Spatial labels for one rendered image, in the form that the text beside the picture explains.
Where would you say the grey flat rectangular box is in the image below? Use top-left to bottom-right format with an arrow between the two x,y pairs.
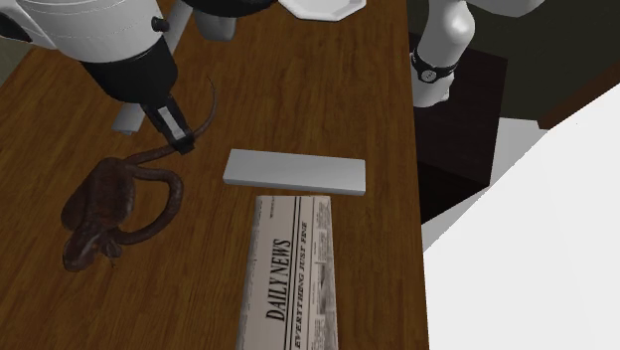
223,148 -> 368,198

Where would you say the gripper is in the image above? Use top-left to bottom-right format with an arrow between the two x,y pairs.
80,36 -> 197,156

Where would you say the white octagonal plate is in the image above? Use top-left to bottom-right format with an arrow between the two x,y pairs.
277,0 -> 368,23

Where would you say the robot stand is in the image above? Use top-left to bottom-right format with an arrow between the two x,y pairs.
408,32 -> 509,225

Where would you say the brown wooden table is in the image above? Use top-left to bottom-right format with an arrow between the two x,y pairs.
0,0 -> 430,350

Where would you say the folded newspaper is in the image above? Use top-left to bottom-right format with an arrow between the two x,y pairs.
235,194 -> 340,350

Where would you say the dark brown long-tailed figure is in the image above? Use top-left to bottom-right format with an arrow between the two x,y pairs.
60,76 -> 219,272

